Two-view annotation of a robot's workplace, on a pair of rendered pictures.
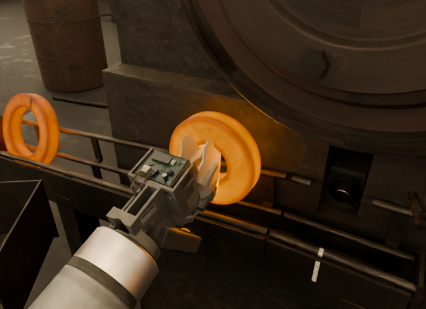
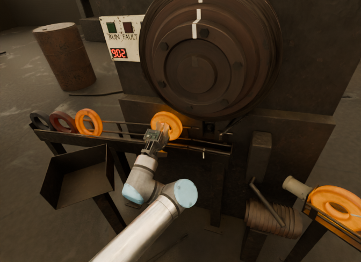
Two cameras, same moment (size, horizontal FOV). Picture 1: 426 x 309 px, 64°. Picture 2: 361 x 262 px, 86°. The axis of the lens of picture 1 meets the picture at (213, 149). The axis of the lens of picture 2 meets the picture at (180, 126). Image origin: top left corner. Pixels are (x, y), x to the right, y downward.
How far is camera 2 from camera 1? 40 cm
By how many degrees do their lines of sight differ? 10
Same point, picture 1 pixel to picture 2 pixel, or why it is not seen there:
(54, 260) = not seen: hidden behind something
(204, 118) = (161, 115)
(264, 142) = (181, 117)
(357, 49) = (197, 104)
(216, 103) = (164, 107)
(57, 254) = not seen: hidden behind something
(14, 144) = (82, 130)
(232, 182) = (173, 133)
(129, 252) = (150, 160)
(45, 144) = (98, 128)
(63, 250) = not seen: hidden behind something
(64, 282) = (135, 170)
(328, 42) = (191, 103)
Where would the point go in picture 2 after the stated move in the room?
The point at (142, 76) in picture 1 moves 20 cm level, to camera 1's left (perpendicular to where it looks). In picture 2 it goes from (134, 99) to (94, 106)
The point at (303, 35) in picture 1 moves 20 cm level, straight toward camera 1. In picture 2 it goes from (185, 102) to (182, 143)
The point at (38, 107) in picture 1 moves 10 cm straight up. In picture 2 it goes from (91, 114) to (85, 99)
